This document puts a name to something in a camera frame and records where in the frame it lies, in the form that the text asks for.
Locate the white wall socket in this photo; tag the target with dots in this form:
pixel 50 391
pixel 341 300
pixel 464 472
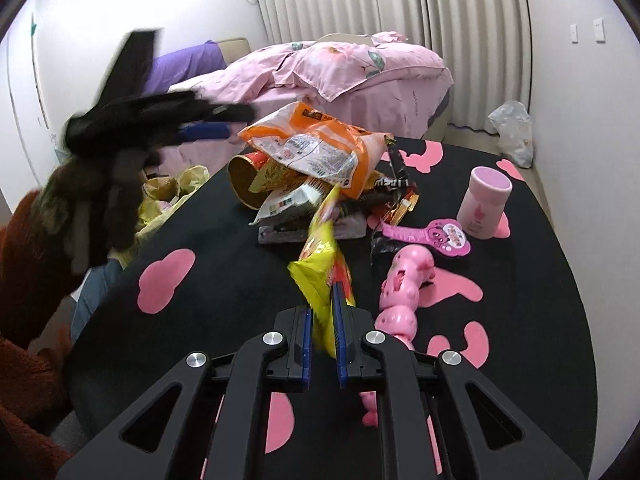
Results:
pixel 574 33
pixel 597 29

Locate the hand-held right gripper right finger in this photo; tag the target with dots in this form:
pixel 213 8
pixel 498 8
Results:
pixel 342 350

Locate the black striped wrapper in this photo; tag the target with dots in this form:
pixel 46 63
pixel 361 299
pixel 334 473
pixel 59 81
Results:
pixel 397 167

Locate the white pleated curtain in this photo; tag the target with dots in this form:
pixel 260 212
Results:
pixel 390 5

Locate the gold paper cup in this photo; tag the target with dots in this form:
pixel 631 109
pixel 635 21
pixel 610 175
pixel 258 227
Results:
pixel 242 180

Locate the small black wrapper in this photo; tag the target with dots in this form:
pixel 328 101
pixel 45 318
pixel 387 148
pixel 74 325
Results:
pixel 382 247

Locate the yellow crinkle-edged wrapper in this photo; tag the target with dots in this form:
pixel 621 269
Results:
pixel 280 177

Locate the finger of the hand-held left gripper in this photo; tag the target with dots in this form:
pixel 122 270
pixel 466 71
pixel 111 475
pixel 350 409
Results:
pixel 215 110
pixel 205 132

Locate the person's left forearm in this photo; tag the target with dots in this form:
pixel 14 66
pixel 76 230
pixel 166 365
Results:
pixel 25 250

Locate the person's left hand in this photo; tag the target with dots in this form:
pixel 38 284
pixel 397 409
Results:
pixel 112 205

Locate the pink caterpillar toy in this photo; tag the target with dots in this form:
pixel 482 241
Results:
pixel 400 305

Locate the purple pillow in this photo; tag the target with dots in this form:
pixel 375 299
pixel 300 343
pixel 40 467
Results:
pixel 185 65

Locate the white barcode snack packet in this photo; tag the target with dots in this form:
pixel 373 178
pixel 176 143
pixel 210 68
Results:
pixel 287 202

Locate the pink white jar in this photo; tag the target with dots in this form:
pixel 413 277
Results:
pixel 482 200

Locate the black pink-patterned tablecloth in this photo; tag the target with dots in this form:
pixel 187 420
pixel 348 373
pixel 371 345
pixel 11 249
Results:
pixel 225 260

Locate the person's brown fleece jacket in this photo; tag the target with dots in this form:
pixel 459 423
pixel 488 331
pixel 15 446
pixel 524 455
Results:
pixel 20 410

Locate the orange snack bag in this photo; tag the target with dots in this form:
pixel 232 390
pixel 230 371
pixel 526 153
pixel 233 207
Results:
pixel 320 130

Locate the beige bed headboard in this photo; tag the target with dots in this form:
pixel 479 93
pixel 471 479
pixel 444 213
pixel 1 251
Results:
pixel 235 50

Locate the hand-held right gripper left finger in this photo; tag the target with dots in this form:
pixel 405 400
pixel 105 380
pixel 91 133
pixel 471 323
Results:
pixel 306 350

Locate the yellow plastic trash bag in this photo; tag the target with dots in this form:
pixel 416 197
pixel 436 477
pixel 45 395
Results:
pixel 192 177

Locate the pink floral duvet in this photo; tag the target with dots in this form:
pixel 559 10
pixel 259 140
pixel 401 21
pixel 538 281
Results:
pixel 350 70

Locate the person's blue jeans leg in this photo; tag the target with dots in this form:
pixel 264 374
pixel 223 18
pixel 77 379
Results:
pixel 95 290

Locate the yellow snack packet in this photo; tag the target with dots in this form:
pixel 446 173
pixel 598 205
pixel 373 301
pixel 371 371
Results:
pixel 315 280

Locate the white plastic bag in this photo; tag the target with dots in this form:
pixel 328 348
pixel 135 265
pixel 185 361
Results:
pixel 512 130

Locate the green wall sticker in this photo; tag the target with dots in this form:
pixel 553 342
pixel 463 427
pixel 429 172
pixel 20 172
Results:
pixel 32 25

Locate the clear plastic wrapper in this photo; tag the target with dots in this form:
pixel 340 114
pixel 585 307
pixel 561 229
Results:
pixel 350 227

